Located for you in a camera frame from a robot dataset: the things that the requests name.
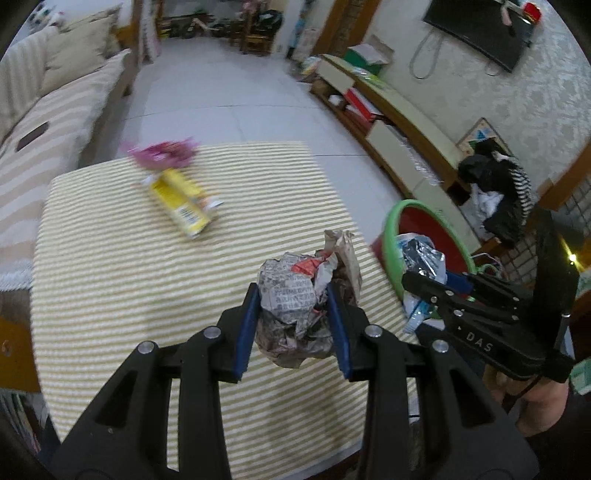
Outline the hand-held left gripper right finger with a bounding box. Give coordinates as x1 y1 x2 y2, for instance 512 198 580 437
323 281 541 480

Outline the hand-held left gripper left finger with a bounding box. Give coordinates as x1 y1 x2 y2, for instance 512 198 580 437
55 282 264 480

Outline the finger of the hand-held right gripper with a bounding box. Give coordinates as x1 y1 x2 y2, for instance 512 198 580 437
401 270 520 324
445 271 539 305

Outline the silver foil wrapper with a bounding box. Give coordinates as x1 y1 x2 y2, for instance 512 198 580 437
398 233 448 288

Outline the green rimmed red basin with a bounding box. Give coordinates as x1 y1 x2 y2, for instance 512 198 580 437
372 198 478 321

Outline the newspaper ball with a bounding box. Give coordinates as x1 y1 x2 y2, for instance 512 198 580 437
256 251 342 370

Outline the person's right hand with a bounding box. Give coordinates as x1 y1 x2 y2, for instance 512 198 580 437
482 364 573 438

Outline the crumpled brown paper bag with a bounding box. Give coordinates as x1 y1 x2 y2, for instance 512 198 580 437
322 230 364 306

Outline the pile of dark clothes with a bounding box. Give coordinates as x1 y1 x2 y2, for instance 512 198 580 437
457 150 539 246

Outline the green checkered tablecloth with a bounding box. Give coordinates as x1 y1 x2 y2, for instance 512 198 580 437
30 141 419 472

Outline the yellow snack packet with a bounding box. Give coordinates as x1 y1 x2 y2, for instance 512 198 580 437
148 168 225 240

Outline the framed puzzle board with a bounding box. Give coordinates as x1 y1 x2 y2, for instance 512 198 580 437
456 117 514 158

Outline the wooden television cabinet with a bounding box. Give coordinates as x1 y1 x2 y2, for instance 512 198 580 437
310 53 482 241

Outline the red box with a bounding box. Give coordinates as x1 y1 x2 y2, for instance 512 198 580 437
344 88 385 119

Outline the pink frilly wrapper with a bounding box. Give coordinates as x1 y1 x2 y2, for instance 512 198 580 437
122 137 201 173

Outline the yellow wooden furniture panel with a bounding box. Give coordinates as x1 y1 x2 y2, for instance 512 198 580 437
0 300 43 394

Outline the green and white box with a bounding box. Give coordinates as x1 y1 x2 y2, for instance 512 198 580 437
345 44 389 78

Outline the black television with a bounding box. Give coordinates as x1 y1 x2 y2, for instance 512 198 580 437
422 0 544 73

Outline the sofa with striped cover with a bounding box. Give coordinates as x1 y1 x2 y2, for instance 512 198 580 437
0 0 139 296

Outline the dark remote control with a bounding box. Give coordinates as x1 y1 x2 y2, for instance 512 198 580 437
16 122 49 151

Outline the wooden chair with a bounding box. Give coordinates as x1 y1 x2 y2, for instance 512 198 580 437
228 9 283 57

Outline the beige sofa pillow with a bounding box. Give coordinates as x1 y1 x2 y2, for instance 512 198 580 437
41 11 124 85

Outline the white wall cable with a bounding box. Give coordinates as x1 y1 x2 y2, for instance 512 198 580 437
410 28 445 80

